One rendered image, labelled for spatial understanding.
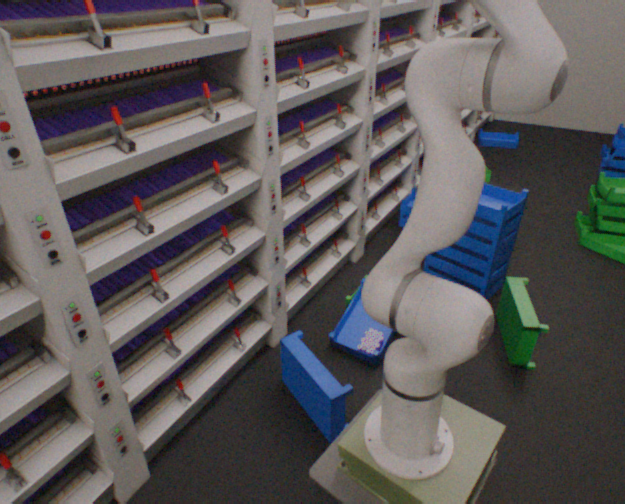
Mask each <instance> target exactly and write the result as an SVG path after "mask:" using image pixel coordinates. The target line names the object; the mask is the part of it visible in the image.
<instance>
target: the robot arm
mask: <svg viewBox="0 0 625 504"><path fill-rule="evenodd" d="M468 1H469V2H470V4H471V5H472V6H473V7H474V8H475V9H476V10H477V11H478V12H479V13H480V14H481V15H482V16H483V17H484V18H485V19H486V20H487V21H488V22H489V23H490V24H491V25H492V26H493V27H494V28H495V30H496V31H497V32H498V33H499V35H500V36H501V38H502V39H497V38H445V39H439V40H436V41H433V42H430V43H428V44H426V45H425V46H424V47H422V48H421V49H420V50H419V51H418V52H417V53H416V54H415V56H414V57H413V58H412V60H411V62H410V64H409V66H408V69H407V73H406V77H405V97H406V101H407V104H408V107H409V109H410V111H411V114H412V116H413V118H414V120H415V122H416V124H417V127H418V130H419V132H420V135H421V138H422V143H423V150H424V160H423V166H422V171H421V176H420V180H419V185H418V189H417V193H416V198H415V202H414V205H413V208H412V211H411V214H410V216H409V219H408V221H407V223H406V225H405V227H404V229H403V231H402V233H401V234H400V236H399V238H398V239H397V241H396V242H395V243H394V245H393V246H392V247H391V249H390V250H389V251H388V252H387V253H386V254H385V256H384V257H383V258H382V259H381V260H380V261H379V262H378V263H377V265H376V266H375V267H374V268H373V269H372V271H371V272H370V273H369V275H368V276H367V278H366V280H365V282H364V285H363V288H362V293H361V300H362V305H363V308H364V310H365V311H366V313H367V314H368V315H369V316H370V317H371V318H372V319H373V320H374V321H376V322H378V323H379V324H381V325H383V326H385V327H387V328H389V329H392V330H394V331H396V332H398V333H400V334H402V335H404V336H406V337H407V338H401V339H398V340H396V341H394V342H393V343H392V344H391V345H390V346H389V347H388V349H387V351H386V354H385V359H384V368H383V388H382V405H381V406H380V407H378V408H377V409H375V410H374V411H373V412H372V413H371V415H370V416H369V418H368V419H367V422H366V424H365V430H364V437H365V444H366V447H367V449H368V452H369V454H370V455H371V457H372V458H373V460H374V461H375V462H376V463H377V464H378V465H379V466H380V467H382V468H383V469H384V470H386V471H387V472H389V473H391V474H393V475H395V476H398V477H401V478H405V479H412V480H420V479H427V478H430V477H433V476H435V475H437V474H439V473H440V472H441V471H443V470H444V469H445V468H446V467H447V465H448V464H449V462H450V460H451V458H452V454H453V448H454V444H453V437H452V433H451V431H450V429H449V427H448V425H447V424H446V422H445V421H444V420H443V419H442V418H441V417H440V414H441V408H442V401H443V393H444V386H445V380H446V374H447V370H448V369H449V368H451V367H454V366H456V365H459V364H461V363H463V362H465V361H467V360H469V359H470V358H472V357H473V356H474V355H476V354H477V353H478V352H479V351H480V350H481V349H482V348H483V347H484V346H485V345H486V344H487V343H488V340H489V338H490V337H491V335H492V333H493V331H494V329H493V328H494V315H493V311H492V309H491V306H490V305H489V303H488V302H487V300H486V299H485V298H484V297H482V296H481V295H479V294H478V293H476V292H474V291H473V290H470V289H468V288H466V287H464V286H461V285H458V284H456V283H453V282H450V281H447V280H445V279H442V278H439V277H436V276H434V275H431V274H428V273H425V272H423V271H421V269H420V265H421V262H422V260H423V259H424V258H425V256H427V255H428V254H430V253H433V252H435V251H438V250H441V249H444V248H446V247H449V246H451V245H452V244H454V243H455V242H457V241H458V240H459V239H460V238H461V237H462V236H463V235H464V234H465V233H466V231H467V230H468V228H469V227H470V225H471V223H472V220H473V218H474V215H475V213H476V210H477V207H478V203H479V200H480V196H481V193H482V189H483V185H484V180H485V173H486V172H485V164H484V160H483V158H482V156H481V154H480V152H479V151H478V149H477V148H476V147H475V145H474V144H473V143H472V141H471V140H470V139H469V137H468V136H467V134H466V133H465V131H464V130H463V127H462V125H461V113H462V111H463V110H464V109H469V110H477V111H485V112H494V113H502V114H514V115H521V114H531V113H535V112H538V111H540V110H542V109H544V108H546V107H547V106H549V105H550V104H551V103H552V102H553V101H554V100H555V99H556V98H557V97H558V96H559V94H560V93H561V92H562V91H563V88H564V85H565V83H566V80H567V78H568V58H567V54H566V50H565V48H564V45H563V43H562V42H561V40H560V38H559V37H558V35H557V34H556V32H555V31H554V29H553V28H552V26H551V25H550V24H549V22H548V21H547V19H546V18H545V16H544V15H543V13H542V11H541V9H540V8H539V6H538V4H537V1H536V0H468Z"/></svg>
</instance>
